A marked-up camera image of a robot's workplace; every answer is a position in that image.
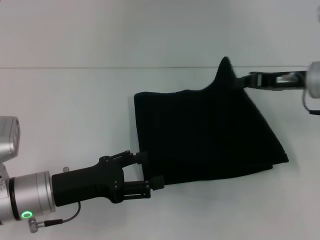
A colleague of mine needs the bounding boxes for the thin left gripper cable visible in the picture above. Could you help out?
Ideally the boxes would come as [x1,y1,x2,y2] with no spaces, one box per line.
[26,201,81,228]

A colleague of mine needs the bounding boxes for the silver camera mount bracket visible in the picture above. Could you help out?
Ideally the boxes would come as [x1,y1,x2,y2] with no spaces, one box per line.
[0,149,12,182]

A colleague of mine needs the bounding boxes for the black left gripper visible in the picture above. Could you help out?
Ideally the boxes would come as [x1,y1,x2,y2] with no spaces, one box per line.
[51,149,166,208]

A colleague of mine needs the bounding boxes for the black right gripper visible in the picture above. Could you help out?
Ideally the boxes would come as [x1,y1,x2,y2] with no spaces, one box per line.
[234,70,309,93]

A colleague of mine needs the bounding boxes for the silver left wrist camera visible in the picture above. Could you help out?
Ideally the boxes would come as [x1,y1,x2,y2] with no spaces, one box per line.
[0,116,21,153]

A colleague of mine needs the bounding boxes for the black t-shirt with FREE print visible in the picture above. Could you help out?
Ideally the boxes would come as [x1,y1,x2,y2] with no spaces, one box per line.
[133,56,290,189]

